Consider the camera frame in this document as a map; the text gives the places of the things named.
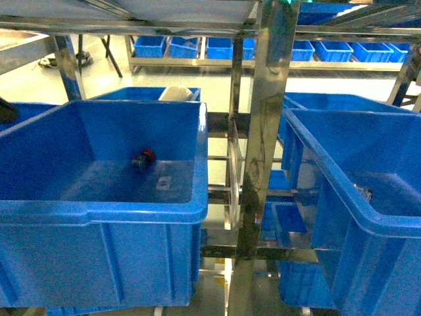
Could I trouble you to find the white object in rear bin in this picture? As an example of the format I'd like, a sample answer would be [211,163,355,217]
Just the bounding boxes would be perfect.
[159,86,193,101]

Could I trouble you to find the stainless steel left rack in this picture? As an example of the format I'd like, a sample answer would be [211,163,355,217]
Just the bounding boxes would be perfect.
[0,0,421,316]

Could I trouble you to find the upper right blue rack bin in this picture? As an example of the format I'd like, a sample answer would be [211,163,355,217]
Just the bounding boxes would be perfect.
[282,109,420,315]

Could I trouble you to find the blue rack bin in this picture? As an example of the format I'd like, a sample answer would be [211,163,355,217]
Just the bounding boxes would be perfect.
[1,100,208,307]
[282,109,420,315]

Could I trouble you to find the red mushroom push button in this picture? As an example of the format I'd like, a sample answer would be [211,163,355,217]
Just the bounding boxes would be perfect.
[131,149,155,172]

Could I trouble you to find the upper left blue rack bin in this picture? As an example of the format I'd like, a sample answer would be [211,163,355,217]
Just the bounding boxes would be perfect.
[1,100,208,307]

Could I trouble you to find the rear blue bin behind left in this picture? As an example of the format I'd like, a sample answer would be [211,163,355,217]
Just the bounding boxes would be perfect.
[91,87,201,101]

